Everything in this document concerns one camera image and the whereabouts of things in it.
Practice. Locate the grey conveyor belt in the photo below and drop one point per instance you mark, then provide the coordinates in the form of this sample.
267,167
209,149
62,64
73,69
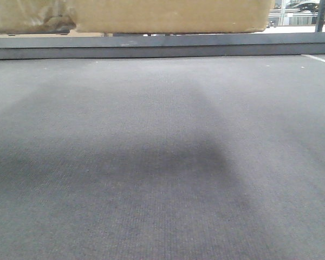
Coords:
169,158

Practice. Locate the brown cardboard carton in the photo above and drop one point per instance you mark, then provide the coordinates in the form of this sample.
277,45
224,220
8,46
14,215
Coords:
134,17

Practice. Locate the dark metal post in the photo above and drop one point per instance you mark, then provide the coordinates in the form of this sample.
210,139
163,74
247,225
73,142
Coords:
320,17

